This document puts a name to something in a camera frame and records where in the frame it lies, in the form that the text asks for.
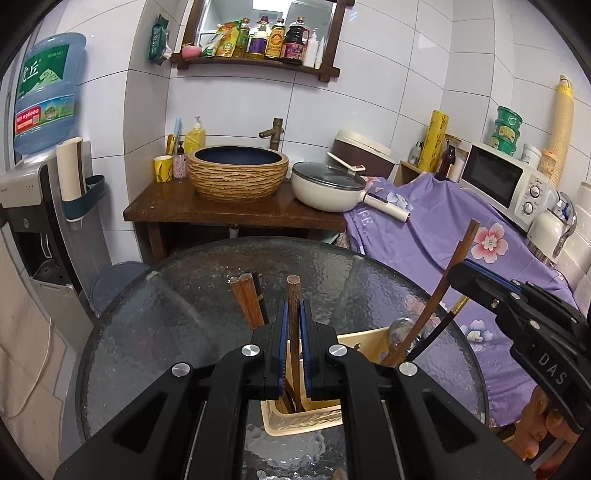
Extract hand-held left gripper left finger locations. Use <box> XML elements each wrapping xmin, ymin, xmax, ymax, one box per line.
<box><xmin>53</xmin><ymin>299</ymin><xmax>291</xmax><ymax>480</ymax></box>

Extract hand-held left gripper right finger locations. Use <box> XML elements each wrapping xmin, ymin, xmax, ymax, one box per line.
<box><xmin>299</xmin><ymin>299</ymin><xmax>536</xmax><ymax>480</ymax></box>

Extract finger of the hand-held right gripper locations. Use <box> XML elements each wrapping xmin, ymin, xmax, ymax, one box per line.
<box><xmin>463</xmin><ymin>259</ymin><xmax>528</xmax><ymax>295</ymax></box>
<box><xmin>449</xmin><ymin>262</ymin><xmax>525</xmax><ymax>320</ymax></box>

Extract black chopstick gold band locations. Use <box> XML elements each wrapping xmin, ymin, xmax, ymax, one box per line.
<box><xmin>406</xmin><ymin>295</ymin><xmax>471</xmax><ymax>363</ymax></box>

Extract beige plastic utensil holder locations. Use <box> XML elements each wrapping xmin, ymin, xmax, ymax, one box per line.
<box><xmin>261</xmin><ymin>325</ymin><xmax>407</xmax><ymax>438</ymax></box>

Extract person's right hand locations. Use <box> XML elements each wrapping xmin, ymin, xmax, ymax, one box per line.
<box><xmin>510</xmin><ymin>385</ymin><xmax>591</xmax><ymax>468</ymax></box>

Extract white electric kettle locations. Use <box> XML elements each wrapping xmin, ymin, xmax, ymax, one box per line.
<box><xmin>526</xmin><ymin>208</ymin><xmax>578</xmax><ymax>269</ymax></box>

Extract purple floral cloth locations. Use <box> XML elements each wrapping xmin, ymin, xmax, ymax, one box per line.
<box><xmin>344</xmin><ymin>175</ymin><xmax>583</xmax><ymax>428</ymax></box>

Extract white microwave oven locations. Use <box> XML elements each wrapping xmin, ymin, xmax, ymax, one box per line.
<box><xmin>458</xmin><ymin>141</ymin><xmax>560</xmax><ymax>234</ymax></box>

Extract orange snack jar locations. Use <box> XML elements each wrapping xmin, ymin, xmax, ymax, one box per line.
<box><xmin>540</xmin><ymin>148</ymin><xmax>560</xmax><ymax>188</ymax></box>

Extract dark brown glass bottle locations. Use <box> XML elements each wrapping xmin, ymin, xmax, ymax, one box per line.
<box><xmin>435</xmin><ymin>143</ymin><xmax>458</xmax><ymax>181</ymax></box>

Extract green instant noodle bowl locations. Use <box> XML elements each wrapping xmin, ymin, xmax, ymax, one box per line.
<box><xmin>496</xmin><ymin>106</ymin><xmax>524</xmax><ymax>128</ymax></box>
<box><xmin>493</xmin><ymin>119</ymin><xmax>522</xmax><ymax>140</ymax></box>
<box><xmin>490</xmin><ymin>134</ymin><xmax>518</xmax><ymax>157</ymax></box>

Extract wooden crate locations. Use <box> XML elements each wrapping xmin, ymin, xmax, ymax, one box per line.
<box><xmin>394</xmin><ymin>134</ymin><xmax>472</xmax><ymax>186</ymax></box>

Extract yellow cling film roll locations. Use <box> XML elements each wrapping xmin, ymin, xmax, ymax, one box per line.
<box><xmin>418</xmin><ymin>109</ymin><xmax>450</xmax><ymax>173</ymax></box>

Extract cream frying pan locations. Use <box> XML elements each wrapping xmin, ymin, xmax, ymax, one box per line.
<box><xmin>291</xmin><ymin>161</ymin><xmax>414</xmax><ymax>224</ymax></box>

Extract beige rolled mat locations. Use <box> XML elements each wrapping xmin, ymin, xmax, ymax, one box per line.
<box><xmin>547</xmin><ymin>75</ymin><xmax>576</xmax><ymax>162</ymax></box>

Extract glass pan lid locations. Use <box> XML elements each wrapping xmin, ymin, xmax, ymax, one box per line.
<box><xmin>292</xmin><ymin>161</ymin><xmax>367</xmax><ymax>193</ymax></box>

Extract grey blue plastic bin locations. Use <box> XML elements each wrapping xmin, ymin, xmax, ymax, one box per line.
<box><xmin>90</xmin><ymin>261</ymin><xmax>151</xmax><ymax>317</ymax></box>

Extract woven pattern sink basin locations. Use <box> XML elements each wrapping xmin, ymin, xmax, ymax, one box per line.
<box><xmin>187</xmin><ymin>145</ymin><xmax>290</xmax><ymax>204</ymax></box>

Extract brown wooden vanity counter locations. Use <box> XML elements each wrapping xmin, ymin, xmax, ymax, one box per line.
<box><xmin>123</xmin><ymin>178</ymin><xmax>348</xmax><ymax>264</ymax></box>

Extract brown white rice cooker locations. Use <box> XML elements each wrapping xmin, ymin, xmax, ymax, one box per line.
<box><xmin>333</xmin><ymin>129</ymin><xmax>397</xmax><ymax>184</ymax></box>

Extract small patterned bottle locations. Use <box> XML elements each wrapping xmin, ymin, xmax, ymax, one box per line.
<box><xmin>173</xmin><ymin>141</ymin><xmax>188</xmax><ymax>179</ymax></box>

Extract bronze bamboo faucet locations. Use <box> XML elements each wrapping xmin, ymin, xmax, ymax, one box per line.
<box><xmin>259</xmin><ymin>117</ymin><xmax>284</xmax><ymax>151</ymax></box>

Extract yellow cup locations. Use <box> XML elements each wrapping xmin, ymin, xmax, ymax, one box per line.
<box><xmin>154</xmin><ymin>155</ymin><xmax>174</xmax><ymax>184</ymax></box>

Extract yellow soap pump bottle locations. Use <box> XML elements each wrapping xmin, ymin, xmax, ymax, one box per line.
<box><xmin>185</xmin><ymin>115</ymin><xmax>206</xmax><ymax>156</ymax></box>

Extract teal cup holder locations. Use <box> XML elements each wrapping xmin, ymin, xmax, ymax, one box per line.
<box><xmin>62</xmin><ymin>174</ymin><xmax>106</xmax><ymax>220</ymax></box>

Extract beige cloth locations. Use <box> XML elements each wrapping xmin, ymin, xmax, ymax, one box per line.
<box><xmin>0</xmin><ymin>231</ymin><xmax>80</xmax><ymax>446</ymax></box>

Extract white paper cup stack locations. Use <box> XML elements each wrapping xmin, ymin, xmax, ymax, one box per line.
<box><xmin>56</xmin><ymin>137</ymin><xmax>86</xmax><ymax>203</ymax></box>

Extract white water dispenser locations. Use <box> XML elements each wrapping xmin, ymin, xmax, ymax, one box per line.
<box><xmin>0</xmin><ymin>157</ymin><xmax>95</xmax><ymax>326</ymax></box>

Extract white plastic bottle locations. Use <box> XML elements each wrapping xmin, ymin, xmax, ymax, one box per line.
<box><xmin>302</xmin><ymin>28</ymin><xmax>320</xmax><ymax>68</ymax></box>

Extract dark soy sauce bottle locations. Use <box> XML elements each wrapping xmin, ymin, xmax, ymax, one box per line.
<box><xmin>283</xmin><ymin>17</ymin><xmax>308</xmax><ymax>66</ymax></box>

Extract amber sauce bottle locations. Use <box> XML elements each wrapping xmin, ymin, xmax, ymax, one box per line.
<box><xmin>265</xmin><ymin>18</ymin><xmax>286</xmax><ymax>61</ymax></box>

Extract purple label bottle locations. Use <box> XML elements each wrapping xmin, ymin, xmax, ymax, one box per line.
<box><xmin>247</xmin><ymin>15</ymin><xmax>271</xmax><ymax>60</ymax></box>

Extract yellow refill pouch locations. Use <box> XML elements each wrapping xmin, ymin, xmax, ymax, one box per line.
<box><xmin>215</xmin><ymin>21</ymin><xmax>243</xmax><ymax>59</ymax></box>

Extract green oil bottle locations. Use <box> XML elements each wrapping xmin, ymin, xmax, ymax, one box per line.
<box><xmin>233</xmin><ymin>18</ymin><xmax>253</xmax><ymax>59</ymax></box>

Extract white green refill pouch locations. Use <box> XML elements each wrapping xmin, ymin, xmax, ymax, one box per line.
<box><xmin>201</xmin><ymin>26</ymin><xmax>226</xmax><ymax>57</ymax></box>

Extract green hanging packet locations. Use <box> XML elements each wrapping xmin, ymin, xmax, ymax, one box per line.
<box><xmin>148</xmin><ymin>14</ymin><xmax>173</xmax><ymax>66</ymax></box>

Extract wooden framed mirror shelf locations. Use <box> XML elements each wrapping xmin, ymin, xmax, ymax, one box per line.
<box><xmin>171</xmin><ymin>0</ymin><xmax>356</xmax><ymax>83</ymax></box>

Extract blue water jug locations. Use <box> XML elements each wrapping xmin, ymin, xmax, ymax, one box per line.
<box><xmin>13</xmin><ymin>32</ymin><xmax>88</xmax><ymax>158</ymax></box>

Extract white cable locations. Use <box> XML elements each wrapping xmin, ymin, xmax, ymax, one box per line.
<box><xmin>8</xmin><ymin>313</ymin><xmax>52</xmax><ymax>419</ymax></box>

